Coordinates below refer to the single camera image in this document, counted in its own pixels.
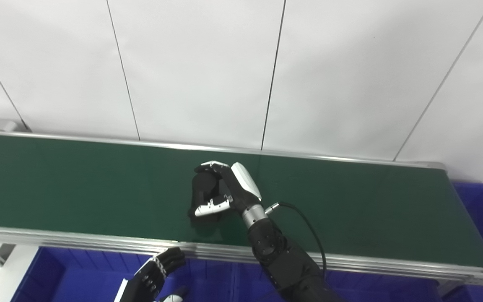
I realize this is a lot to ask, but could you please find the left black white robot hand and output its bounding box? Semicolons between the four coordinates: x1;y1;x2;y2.
114;247;190;302

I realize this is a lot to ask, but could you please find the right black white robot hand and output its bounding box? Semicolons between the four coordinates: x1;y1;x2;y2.
194;161;263;217

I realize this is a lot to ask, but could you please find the black cylinder-on-base part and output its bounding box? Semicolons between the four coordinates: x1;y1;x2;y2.
188;170;226;223

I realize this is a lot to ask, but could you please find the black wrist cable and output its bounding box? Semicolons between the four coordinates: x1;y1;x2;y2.
265;202;327;277

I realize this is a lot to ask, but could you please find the green conveyor belt aluminium frame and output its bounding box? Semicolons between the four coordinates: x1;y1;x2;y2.
0;119;483;287

